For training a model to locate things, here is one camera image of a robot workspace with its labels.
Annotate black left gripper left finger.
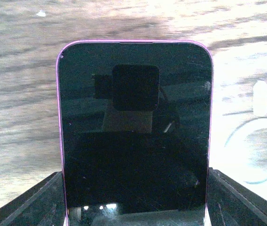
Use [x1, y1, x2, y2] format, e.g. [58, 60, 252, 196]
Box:
[0, 171, 65, 226]

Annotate purple edged smartphone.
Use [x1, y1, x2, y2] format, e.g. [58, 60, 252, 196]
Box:
[56, 40, 213, 226]

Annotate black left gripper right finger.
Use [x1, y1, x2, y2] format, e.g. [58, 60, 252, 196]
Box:
[207, 168, 267, 226]

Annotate clear magsafe phone case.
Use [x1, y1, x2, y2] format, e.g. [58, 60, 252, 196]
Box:
[209, 41, 267, 200]

